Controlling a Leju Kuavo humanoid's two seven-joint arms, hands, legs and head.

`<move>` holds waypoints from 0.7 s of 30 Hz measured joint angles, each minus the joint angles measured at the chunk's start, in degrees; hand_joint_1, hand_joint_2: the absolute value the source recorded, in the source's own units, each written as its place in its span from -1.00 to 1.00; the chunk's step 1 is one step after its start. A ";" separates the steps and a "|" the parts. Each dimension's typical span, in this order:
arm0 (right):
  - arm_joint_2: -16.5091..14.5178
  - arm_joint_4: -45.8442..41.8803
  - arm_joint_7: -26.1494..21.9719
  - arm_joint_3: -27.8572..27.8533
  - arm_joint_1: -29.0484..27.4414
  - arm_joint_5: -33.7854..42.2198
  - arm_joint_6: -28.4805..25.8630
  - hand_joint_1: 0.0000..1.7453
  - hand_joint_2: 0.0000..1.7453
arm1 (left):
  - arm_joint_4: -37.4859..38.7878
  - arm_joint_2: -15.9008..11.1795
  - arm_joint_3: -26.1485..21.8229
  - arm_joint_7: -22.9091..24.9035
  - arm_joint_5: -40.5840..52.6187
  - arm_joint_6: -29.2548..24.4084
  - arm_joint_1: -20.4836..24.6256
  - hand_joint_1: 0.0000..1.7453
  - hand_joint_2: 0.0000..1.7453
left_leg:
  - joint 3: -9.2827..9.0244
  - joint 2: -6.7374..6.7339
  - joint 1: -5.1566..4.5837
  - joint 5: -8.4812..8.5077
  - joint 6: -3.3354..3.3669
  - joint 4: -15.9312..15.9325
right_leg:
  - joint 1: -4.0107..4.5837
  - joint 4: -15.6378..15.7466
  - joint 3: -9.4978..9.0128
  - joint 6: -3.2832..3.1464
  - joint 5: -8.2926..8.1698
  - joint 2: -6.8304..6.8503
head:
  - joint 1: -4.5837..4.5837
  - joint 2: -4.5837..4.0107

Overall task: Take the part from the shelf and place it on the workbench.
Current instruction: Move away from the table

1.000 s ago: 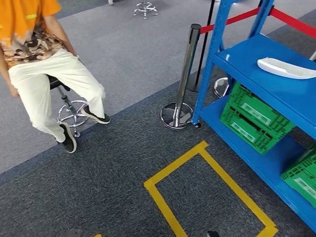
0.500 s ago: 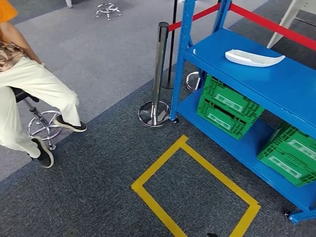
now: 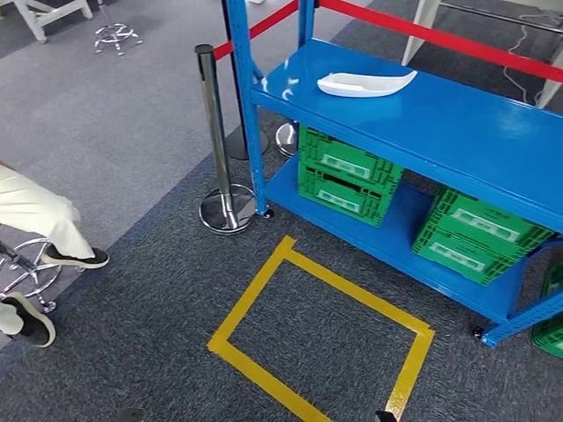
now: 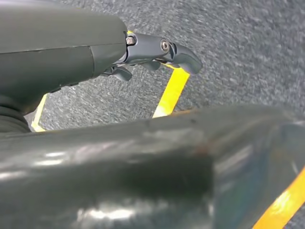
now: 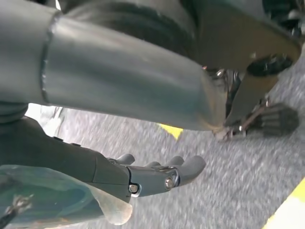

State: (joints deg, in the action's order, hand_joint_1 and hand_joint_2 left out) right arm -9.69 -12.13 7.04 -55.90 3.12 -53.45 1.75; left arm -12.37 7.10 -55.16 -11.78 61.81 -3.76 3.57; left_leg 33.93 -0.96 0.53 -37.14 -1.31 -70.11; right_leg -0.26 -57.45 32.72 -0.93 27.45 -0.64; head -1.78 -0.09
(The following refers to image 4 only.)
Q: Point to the yellow floor tape outline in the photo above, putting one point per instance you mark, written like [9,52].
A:
[171,91]

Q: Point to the yellow floor tape strip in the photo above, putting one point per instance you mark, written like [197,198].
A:
[283,205]

